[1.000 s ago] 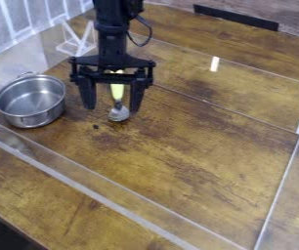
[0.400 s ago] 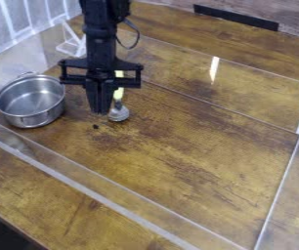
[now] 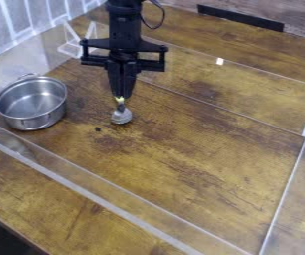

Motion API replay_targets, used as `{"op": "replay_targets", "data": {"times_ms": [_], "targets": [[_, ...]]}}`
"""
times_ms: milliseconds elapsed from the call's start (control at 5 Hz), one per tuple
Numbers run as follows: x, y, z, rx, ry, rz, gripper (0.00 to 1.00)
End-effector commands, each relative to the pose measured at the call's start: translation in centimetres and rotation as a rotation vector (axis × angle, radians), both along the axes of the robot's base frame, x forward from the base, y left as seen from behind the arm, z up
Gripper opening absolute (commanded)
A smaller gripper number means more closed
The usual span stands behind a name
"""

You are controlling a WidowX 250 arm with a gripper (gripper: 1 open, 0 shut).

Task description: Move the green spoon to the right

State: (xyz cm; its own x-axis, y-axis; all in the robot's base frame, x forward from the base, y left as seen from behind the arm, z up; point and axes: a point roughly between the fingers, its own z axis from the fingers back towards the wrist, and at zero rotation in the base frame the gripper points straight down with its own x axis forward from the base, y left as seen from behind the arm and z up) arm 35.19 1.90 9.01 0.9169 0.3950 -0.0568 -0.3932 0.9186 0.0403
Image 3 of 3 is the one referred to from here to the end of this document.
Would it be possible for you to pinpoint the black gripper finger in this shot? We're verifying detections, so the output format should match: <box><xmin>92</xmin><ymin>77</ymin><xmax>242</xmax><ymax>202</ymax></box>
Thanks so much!
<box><xmin>123</xmin><ymin>62</ymin><xmax>137</xmax><ymax>99</ymax></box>
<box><xmin>107</xmin><ymin>60</ymin><xmax>123</xmax><ymax>98</ymax></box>

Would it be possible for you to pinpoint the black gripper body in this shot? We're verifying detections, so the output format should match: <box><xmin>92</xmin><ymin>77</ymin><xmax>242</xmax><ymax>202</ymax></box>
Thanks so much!
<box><xmin>80</xmin><ymin>39</ymin><xmax>168</xmax><ymax>72</ymax></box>

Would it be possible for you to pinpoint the green handled metal spoon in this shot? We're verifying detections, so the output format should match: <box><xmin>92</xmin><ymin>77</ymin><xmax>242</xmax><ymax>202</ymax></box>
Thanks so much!
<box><xmin>111</xmin><ymin>97</ymin><xmax>133</xmax><ymax>125</ymax></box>

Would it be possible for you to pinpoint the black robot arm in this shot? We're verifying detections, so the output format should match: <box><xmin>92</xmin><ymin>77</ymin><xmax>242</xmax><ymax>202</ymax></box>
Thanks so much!
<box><xmin>80</xmin><ymin>0</ymin><xmax>168</xmax><ymax>99</ymax></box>

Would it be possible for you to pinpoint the small steel pot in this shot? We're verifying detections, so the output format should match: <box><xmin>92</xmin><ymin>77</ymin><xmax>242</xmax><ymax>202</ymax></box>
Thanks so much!
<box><xmin>0</xmin><ymin>73</ymin><xmax>68</xmax><ymax>131</ymax></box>

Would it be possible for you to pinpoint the black strip on table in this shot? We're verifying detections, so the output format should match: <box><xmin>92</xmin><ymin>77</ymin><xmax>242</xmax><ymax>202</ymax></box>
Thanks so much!
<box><xmin>196</xmin><ymin>4</ymin><xmax>285</xmax><ymax>32</ymax></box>

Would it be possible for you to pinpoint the clear acrylic barrier front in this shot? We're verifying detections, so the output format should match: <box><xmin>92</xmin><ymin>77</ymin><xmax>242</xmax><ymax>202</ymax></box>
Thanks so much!
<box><xmin>0</xmin><ymin>127</ymin><xmax>251</xmax><ymax>255</ymax></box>

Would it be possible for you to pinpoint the clear acrylic barrier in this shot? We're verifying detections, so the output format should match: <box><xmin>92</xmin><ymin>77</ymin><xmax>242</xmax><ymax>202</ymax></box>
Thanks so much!
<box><xmin>259</xmin><ymin>129</ymin><xmax>305</xmax><ymax>255</ymax></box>
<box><xmin>0</xmin><ymin>127</ymin><xmax>251</xmax><ymax>255</ymax></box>

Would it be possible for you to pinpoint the clear acrylic barrier right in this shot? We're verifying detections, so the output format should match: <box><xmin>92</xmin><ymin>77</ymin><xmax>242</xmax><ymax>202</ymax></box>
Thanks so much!
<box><xmin>259</xmin><ymin>129</ymin><xmax>305</xmax><ymax>255</ymax></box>

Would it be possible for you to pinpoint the clear acrylic triangle bracket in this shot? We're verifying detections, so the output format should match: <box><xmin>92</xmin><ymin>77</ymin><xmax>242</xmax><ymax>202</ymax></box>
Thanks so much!
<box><xmin>57</xmin><ymin>21</ymin><xmax>97</xmax><ymax>59</ymax></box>

